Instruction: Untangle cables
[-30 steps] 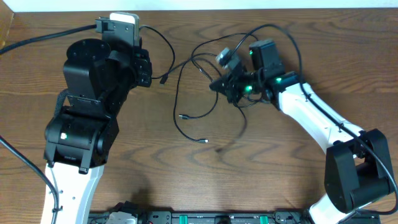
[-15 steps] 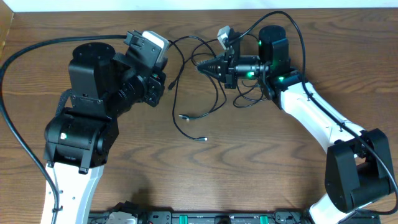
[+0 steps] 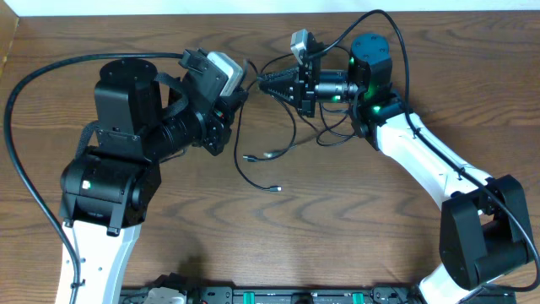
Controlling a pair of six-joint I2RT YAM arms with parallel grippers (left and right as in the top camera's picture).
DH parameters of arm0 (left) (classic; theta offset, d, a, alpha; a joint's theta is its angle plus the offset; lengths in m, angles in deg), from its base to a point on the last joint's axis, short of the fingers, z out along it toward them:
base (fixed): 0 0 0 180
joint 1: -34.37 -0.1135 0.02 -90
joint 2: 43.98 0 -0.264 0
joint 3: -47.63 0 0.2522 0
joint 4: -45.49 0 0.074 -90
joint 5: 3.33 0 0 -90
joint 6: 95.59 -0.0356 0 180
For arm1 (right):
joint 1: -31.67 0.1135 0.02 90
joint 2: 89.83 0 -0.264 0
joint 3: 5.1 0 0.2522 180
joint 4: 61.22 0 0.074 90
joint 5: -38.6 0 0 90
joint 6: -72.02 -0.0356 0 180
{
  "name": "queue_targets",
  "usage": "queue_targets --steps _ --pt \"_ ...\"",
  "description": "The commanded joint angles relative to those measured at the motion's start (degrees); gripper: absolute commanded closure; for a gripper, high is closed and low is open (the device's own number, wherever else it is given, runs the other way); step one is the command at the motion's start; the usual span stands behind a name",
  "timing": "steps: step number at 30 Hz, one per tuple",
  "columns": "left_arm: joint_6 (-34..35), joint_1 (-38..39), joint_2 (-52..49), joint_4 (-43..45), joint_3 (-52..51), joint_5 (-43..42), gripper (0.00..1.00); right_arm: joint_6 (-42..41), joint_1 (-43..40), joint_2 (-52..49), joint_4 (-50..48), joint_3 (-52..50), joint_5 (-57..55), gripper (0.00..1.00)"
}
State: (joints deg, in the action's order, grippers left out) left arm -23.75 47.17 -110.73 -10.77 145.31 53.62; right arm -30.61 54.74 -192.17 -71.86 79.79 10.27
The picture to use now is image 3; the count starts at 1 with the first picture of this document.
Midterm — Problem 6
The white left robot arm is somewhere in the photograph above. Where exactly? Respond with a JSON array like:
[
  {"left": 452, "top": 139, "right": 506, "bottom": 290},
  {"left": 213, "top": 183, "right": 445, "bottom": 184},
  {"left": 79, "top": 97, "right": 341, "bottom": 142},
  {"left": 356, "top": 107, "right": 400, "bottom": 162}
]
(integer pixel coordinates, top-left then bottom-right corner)
[{"left": 56, "top": 50, "right": 248, "bottom": 303}]

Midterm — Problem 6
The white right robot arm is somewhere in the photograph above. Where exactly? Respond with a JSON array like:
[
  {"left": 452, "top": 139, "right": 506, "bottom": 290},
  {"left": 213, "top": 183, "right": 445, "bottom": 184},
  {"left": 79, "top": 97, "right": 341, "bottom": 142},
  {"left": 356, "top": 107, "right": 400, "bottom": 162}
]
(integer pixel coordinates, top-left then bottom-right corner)
[{"left": 259, "top": 30, "right": 539, "bottom": 303}]

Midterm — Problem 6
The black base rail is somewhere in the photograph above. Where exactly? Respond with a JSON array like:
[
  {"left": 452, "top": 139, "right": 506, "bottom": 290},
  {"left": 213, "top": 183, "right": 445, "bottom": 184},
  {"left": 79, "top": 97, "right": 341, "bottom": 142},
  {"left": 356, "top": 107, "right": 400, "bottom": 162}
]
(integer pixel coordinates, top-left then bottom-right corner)
[{"left": 120, "top": 274, "right": 518, "bottom": 304}]

